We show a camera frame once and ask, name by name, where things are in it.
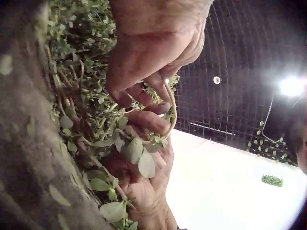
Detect small green herb bunch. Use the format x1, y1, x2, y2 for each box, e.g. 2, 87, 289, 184
261, 174, 284, 187

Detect climbing vine leaves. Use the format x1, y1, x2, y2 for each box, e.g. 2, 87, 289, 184
245, 121, 292, 165

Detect person's left fingers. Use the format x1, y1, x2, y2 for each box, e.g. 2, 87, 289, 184
134, 69, 172, 114

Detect person's left thumb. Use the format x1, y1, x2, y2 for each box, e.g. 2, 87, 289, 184
105, 60, 144, 107

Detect dark wire mesh screen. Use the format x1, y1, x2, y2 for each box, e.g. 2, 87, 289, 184
173, 0, 307, 168

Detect pale-stemmed purslane sprig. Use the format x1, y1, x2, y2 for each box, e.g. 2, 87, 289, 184
91, 78, 178, 179

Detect person's left hand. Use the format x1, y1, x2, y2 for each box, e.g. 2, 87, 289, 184
105, 0, 214, 114

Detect person's right thumb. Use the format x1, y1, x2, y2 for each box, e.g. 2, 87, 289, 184
126, 111, 171, 135

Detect person's right hand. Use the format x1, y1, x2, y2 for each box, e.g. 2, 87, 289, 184
103, 111, 179, 230

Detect bright white lamp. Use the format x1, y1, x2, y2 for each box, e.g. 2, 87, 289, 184
278, 76, 307, 98

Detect thin grey conduit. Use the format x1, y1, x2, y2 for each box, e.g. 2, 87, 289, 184
262, 96, 276, 143

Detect pile of green purslane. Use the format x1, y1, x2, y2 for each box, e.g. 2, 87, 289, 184
36, 0, 180, 230

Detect brown rough mat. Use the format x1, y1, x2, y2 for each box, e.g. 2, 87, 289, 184
0, 0, 113, 230

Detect person's right fingers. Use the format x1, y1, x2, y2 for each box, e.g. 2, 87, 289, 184
153, 139, 174, 173

